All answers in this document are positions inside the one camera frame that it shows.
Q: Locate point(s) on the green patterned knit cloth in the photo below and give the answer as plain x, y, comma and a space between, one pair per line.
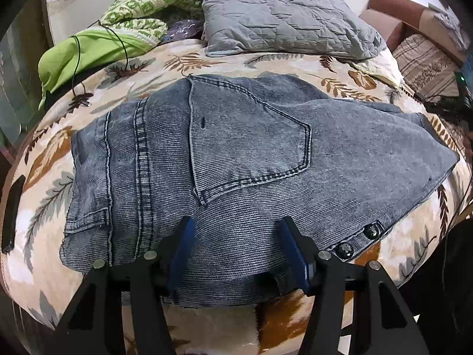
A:
140, 3

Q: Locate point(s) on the grey quilted pillow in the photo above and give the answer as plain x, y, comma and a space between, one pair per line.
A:
277, 14

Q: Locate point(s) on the brown and pink sofa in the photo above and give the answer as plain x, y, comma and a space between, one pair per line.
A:
388, 5

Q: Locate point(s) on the blue denim pants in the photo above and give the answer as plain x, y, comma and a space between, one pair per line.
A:
240, 137

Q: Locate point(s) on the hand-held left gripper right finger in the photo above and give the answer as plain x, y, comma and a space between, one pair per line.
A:
295, 259

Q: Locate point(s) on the lime green cloth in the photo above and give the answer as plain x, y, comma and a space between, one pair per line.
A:
74, 55

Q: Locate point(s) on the cream white cloth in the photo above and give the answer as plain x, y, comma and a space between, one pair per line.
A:
373, 70

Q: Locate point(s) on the leaf print blanket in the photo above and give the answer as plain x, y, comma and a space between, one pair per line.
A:
44, 155

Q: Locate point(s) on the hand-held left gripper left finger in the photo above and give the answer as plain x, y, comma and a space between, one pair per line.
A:
181, 255

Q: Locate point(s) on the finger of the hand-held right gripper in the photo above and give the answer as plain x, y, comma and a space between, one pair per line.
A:
441, 106

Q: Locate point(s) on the purple shiny cloth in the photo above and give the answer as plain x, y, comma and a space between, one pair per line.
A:
183, 29

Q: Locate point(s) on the striped beige cushion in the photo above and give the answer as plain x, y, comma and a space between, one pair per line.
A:
425, 66

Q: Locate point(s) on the wooden headboard with mirror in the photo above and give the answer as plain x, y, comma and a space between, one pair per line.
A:
14, 81

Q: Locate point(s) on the black rectangular device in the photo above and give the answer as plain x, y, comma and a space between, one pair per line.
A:
13, 210

